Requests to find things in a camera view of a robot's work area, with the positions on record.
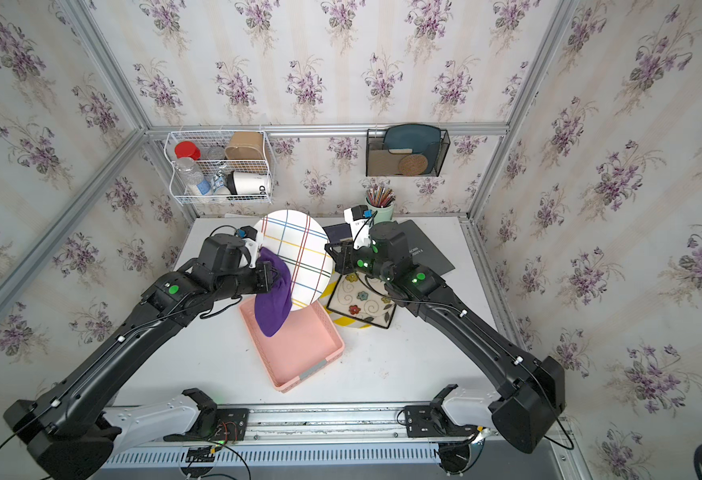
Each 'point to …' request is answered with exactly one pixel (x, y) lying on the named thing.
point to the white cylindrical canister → (248, 182)
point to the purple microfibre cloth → (272, 307)
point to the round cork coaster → (413, 165)
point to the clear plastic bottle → (191, 175)
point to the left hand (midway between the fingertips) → (289, 276)
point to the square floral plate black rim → (350, 299)
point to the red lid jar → (187, 149)
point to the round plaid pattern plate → (302, 242)
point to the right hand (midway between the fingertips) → (329, 246)
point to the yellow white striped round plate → (339, 318)
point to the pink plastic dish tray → (306, 339)
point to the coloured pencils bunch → (380, 196)
